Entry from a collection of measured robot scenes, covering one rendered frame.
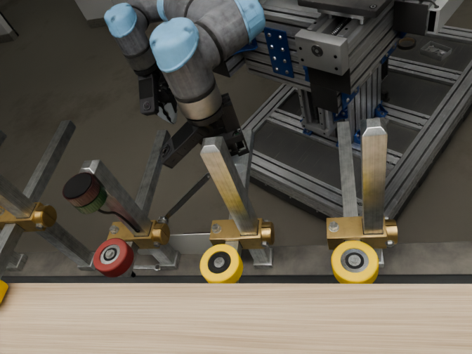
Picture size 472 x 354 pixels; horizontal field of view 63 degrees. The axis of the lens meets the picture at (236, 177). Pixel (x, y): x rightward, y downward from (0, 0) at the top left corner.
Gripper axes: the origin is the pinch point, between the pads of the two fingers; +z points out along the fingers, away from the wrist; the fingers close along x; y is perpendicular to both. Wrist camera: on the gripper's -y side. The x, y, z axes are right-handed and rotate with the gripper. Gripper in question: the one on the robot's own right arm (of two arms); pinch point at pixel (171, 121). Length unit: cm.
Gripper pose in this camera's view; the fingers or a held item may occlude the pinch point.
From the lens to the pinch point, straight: 120.0
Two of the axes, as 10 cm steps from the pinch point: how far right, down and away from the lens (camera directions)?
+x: -9.6, 0.7, 2.7
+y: 1.1, -7.9, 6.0
